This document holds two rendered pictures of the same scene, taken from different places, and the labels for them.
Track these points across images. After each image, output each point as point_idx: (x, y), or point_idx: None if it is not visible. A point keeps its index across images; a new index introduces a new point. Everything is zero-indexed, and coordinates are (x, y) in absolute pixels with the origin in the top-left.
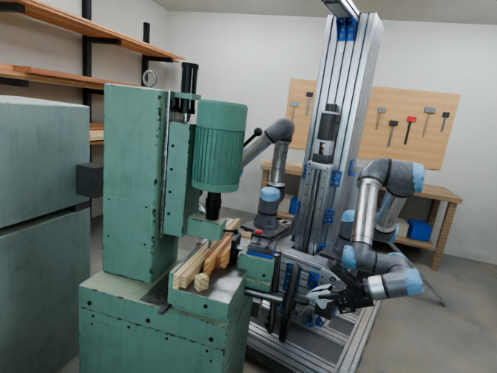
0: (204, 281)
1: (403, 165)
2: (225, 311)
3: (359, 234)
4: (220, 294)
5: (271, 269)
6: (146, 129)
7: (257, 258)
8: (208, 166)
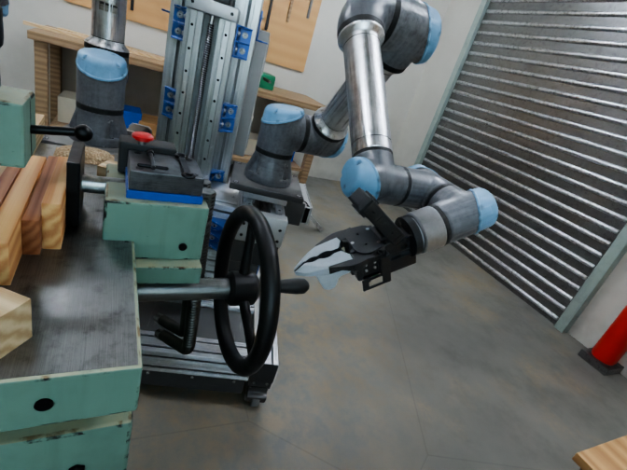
0: (13, 321)
1: (416, 4)
2: (132, 392)
3: (377, 134)
4: (91, 342)
5: (202, 229)
6: None
7: (164, 207)
8: None
